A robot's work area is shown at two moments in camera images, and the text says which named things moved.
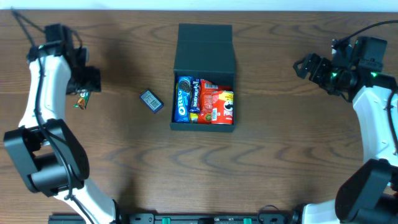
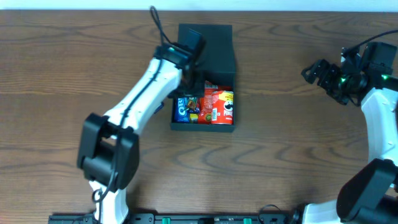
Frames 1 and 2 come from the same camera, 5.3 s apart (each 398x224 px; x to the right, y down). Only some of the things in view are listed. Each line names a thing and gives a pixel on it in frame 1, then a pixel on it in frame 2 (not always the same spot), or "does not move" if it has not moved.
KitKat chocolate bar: x=83 y=100 -> x=193 y=105
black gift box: x=205 y=51 does not move
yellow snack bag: x=194 y=117 does not move
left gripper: x=86 y=82 -> x=189 y=88
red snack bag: x=206 y=89 does not move
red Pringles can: x=222 y=107 does not move
